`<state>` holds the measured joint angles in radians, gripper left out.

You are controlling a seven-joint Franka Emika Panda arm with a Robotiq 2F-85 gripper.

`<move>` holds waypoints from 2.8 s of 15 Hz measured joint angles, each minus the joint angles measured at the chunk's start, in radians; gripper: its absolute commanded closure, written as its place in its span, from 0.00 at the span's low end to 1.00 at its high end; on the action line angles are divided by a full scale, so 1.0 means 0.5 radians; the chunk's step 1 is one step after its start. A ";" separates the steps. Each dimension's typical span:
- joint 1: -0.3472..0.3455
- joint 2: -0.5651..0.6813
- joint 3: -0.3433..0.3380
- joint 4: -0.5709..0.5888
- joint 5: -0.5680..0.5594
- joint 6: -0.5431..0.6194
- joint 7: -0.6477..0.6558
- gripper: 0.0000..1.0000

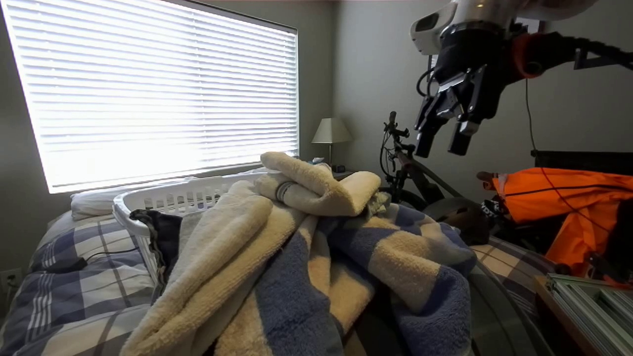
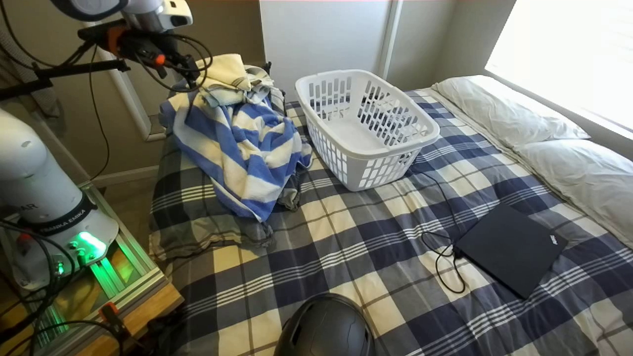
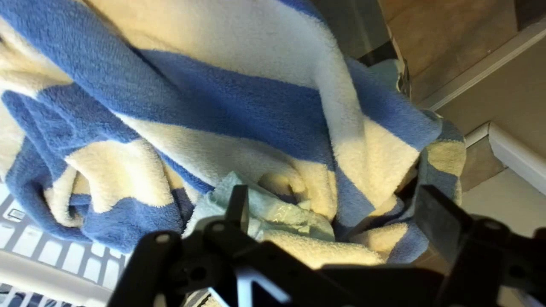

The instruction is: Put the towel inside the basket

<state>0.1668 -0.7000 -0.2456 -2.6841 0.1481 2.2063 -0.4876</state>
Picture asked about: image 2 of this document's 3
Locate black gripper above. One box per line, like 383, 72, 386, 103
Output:
121, 30, 203, 89

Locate white small towel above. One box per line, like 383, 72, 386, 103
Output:
197, 81, 280, 111

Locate cream yellow towel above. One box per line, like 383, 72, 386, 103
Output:
206, 52, 274, 91

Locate blue cream striped towel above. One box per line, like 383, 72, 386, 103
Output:
159, 83, 315, 226

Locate white plastic laundry basket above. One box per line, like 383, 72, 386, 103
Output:
294, 68, 444, 194

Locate white door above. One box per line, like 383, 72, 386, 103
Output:
258, 0, 406, 103

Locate blue plaid bedspread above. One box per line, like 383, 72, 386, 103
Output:
147, 85, 633, 356

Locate black helmet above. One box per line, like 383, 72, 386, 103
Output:
274, 291, 381, 356

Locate white pillow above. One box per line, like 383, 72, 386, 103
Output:
515, 137, 633, 252
432, 74, 594, 151

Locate black laptop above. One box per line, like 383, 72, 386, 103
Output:
454, 200, 570, 303

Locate white window blinds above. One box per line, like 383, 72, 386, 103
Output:
485, 0, 633, 131

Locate black gripper cable bundle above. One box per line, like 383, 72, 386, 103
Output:
165, 30, 218, 91

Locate black hanging cable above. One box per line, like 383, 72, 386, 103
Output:
84, 38, 115, 182

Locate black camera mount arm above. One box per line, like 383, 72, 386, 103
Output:
0, 58, 133, 103

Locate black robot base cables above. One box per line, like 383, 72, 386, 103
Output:
0, 216, 131, 356

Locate black laptop cable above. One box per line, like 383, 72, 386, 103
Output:
416, 167, 472, 297

